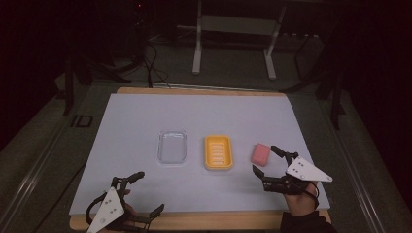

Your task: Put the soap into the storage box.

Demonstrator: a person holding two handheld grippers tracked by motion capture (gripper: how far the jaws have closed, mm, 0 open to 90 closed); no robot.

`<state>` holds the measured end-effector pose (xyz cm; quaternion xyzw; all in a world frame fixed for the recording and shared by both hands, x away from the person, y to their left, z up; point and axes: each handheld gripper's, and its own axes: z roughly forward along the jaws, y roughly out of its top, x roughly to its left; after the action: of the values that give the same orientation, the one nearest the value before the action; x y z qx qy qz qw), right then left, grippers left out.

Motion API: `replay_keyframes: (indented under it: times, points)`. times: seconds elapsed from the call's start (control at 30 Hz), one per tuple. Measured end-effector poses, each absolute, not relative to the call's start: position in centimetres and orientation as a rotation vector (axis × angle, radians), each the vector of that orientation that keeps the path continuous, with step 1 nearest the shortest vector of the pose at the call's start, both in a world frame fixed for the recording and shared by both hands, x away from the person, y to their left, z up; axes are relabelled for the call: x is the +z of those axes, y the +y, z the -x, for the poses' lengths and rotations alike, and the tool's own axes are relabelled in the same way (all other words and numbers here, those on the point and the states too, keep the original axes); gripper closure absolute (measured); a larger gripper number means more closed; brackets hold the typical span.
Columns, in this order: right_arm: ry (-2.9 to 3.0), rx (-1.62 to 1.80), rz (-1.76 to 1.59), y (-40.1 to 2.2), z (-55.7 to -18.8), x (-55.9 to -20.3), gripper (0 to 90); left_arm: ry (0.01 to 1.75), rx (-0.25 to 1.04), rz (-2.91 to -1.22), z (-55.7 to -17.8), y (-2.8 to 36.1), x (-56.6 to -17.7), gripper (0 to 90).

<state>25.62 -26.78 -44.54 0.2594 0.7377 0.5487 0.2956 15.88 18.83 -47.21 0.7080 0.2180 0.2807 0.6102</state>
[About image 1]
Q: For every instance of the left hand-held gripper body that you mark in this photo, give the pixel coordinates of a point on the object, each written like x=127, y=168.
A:
x=110, y=207

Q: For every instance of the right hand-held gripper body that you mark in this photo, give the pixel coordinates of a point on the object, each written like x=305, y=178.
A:
x=306, y=170

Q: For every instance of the pink soap bar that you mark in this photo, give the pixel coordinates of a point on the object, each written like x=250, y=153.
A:
x=260, y=154

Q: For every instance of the person's left hand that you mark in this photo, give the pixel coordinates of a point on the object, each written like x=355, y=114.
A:
x=130, y=207

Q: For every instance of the person's right hand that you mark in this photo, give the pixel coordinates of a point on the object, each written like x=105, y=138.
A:
x=301, y=203

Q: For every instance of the yellow soap dish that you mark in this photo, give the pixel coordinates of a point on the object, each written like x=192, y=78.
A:
x=218, y=152

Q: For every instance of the pale lavender table mat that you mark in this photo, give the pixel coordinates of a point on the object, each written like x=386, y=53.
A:
x=194, y=116

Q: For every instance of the white metal stand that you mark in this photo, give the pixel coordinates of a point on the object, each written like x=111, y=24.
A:
x=238, y=24

